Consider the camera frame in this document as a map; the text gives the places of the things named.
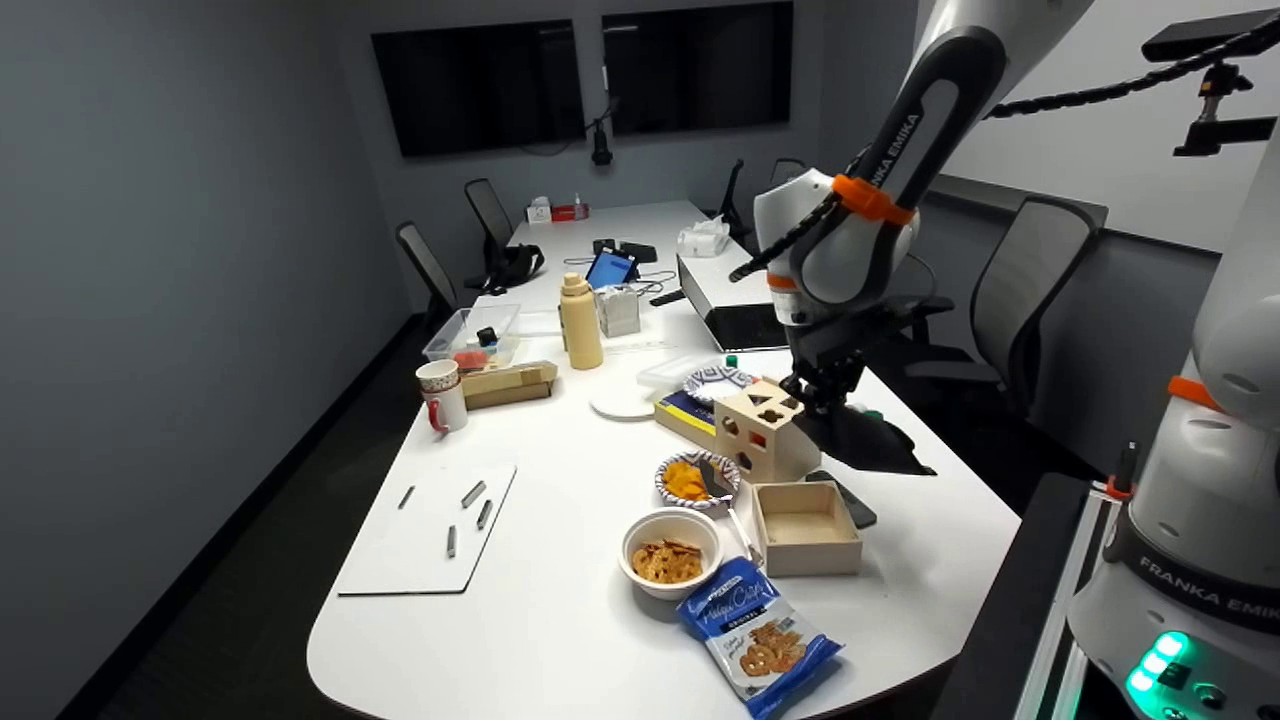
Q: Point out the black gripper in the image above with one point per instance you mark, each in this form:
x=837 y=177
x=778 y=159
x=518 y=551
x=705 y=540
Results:
x=830 y=362

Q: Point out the black towel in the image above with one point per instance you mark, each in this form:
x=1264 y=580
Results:
x=867 y=442

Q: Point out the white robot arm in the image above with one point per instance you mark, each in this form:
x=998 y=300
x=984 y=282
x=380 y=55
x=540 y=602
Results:
x=830 y=243

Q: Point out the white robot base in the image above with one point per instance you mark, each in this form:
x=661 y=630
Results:
x=1181 y=614

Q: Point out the black laptop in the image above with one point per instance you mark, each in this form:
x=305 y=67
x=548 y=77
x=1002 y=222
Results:
x=736 y=314

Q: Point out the wooden shape sorter cube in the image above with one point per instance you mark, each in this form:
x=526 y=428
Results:
x=762 y=433

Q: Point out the blue patterned paper bowl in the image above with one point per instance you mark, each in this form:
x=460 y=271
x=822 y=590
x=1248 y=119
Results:
x=713 y=384

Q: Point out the dark blue book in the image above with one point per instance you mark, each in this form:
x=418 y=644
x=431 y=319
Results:
x=677 y=414

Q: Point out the grey remote control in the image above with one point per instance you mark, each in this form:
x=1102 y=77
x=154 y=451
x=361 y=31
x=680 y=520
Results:
x=857 y=509

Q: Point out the open wooden box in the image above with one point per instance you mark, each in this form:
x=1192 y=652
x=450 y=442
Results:
x=805 y=531

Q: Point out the black mesh office chair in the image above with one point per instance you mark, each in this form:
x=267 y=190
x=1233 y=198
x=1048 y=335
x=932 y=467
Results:
x=1007 y=305

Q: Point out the patterned bowl with orange food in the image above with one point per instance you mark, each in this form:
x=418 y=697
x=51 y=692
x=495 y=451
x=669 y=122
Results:
x=698 y=481

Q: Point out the white round plate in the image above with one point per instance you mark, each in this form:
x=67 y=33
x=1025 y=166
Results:
x=623 y=402

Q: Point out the white box container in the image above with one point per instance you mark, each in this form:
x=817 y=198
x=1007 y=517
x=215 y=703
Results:
x=618 y=310

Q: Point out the blue tablet device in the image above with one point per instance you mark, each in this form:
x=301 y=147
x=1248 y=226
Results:
x=609 y=271

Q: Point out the tan squeeze bottle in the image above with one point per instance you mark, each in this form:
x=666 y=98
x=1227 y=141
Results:
x=583 y=323

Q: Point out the white bowl with snacks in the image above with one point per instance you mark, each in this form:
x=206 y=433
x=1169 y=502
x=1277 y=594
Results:
x=669 y=551

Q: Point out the blue snack bag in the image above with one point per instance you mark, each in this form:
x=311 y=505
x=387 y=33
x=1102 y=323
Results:
x=762 y=644

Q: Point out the black bag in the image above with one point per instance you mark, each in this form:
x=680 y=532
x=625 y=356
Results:
x=514 y=267

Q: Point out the tan rectangular box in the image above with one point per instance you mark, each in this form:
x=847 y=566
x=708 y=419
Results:
x=508 y=384

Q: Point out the white lidded jar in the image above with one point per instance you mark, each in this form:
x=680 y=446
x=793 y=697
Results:
x=440 y=395

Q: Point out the grey far office chair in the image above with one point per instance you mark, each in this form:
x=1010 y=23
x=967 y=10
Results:
x=431 y=267

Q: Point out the white flat board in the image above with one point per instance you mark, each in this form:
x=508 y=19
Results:
x=431 y=532

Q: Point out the right wall monitor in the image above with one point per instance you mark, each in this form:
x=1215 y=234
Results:
x=698 y=68

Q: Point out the wall monitor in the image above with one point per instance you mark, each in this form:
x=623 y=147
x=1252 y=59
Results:
x=698 y=68
x=480 y=91

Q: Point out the left wall monitor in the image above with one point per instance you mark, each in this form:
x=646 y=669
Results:
x=480 y=91

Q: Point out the black camera on stand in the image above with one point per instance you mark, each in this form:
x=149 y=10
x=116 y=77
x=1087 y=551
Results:
x=1215 y=49

